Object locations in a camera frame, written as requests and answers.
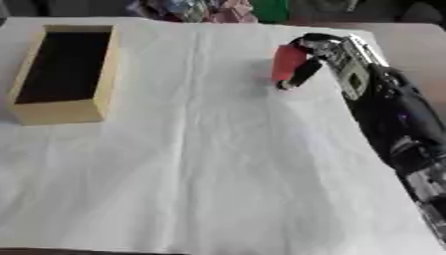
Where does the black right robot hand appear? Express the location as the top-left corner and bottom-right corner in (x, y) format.
(273, 32), (345, 92)

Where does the red block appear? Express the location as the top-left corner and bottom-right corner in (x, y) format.
(270, 44), (311, 84)

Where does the tan cardboard box black inside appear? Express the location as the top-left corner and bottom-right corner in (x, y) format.
(5, 24), (122, 127)

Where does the green object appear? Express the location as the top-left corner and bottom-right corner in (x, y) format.
(249, 0), (293, 25)

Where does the colourful patterned cloth pile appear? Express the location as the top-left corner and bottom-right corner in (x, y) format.
(123, 0), (260, 24)

